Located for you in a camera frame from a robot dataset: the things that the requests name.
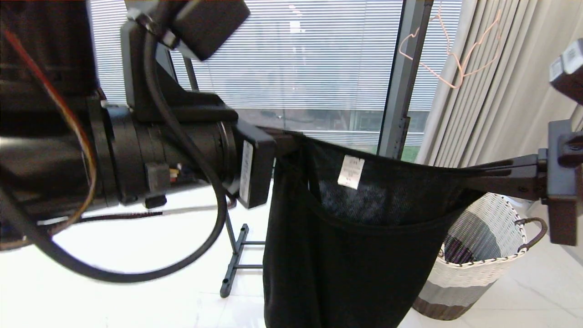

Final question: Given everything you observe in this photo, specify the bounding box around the white laundry basket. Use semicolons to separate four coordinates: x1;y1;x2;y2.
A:
412;192;548;321

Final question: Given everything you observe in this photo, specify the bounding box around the black garment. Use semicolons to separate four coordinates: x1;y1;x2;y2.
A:
263;132;486;328

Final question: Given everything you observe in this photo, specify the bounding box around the window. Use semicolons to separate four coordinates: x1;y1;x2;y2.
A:
87;0;463;160

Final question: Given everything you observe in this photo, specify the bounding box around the beige curtain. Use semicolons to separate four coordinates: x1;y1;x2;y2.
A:
415;0;583;237

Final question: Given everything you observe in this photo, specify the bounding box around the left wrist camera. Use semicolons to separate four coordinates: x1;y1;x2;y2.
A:
121;0;251;123

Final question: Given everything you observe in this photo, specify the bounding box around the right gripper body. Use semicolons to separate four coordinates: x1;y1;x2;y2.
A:
537;119;583;246

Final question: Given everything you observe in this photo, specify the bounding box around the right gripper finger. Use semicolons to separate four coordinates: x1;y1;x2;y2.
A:
474;154;542;177
461;172;549;202

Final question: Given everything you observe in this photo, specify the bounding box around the black clothes rack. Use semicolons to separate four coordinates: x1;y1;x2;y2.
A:
182;0;434;299

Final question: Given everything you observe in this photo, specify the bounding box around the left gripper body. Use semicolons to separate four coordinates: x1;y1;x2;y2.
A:
98;107;277;210

